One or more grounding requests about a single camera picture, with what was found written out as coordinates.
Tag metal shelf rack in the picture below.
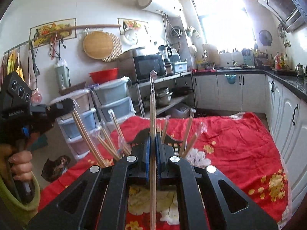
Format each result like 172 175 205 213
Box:
129 71 196 117

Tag pastel drawer tower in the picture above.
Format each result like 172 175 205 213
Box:
93 76 135 123
50 89 102 160

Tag small black fan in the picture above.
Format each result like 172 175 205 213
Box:
259 30 273 46

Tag pastel drawer tower left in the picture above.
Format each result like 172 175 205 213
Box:
50 89 102 160

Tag white water heater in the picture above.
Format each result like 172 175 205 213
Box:
136 0 183 17

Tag white lower cabinets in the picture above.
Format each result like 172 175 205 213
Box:
192 70 306 210

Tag round bamboo board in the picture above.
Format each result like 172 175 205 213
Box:
83 32 113 60

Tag chopsticks pair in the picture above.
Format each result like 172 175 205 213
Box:
149 70 158 230

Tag black range hood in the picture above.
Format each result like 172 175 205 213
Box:
258 0 305 33

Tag red plastic basin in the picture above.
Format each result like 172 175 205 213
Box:
89 68 118 84

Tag black microwave oven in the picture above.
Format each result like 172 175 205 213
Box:
133 55 165 82

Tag left hand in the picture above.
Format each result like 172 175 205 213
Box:
8 150 33 182

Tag steel pot on shelf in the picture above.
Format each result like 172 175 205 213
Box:
156 87 173 106

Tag fruit picture on wall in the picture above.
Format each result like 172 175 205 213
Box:
29 18 76 48

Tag green sleeve forearm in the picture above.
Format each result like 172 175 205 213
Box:
1 171 41 229

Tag pastel drawer tower right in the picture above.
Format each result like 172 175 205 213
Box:
93 76 135 123

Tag black perforated utensil holder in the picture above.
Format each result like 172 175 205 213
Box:
129 128 183 159

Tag red floral blanket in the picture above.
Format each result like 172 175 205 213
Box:
38 113 291 229

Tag steel kettle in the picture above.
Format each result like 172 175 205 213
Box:
295 63 304 80

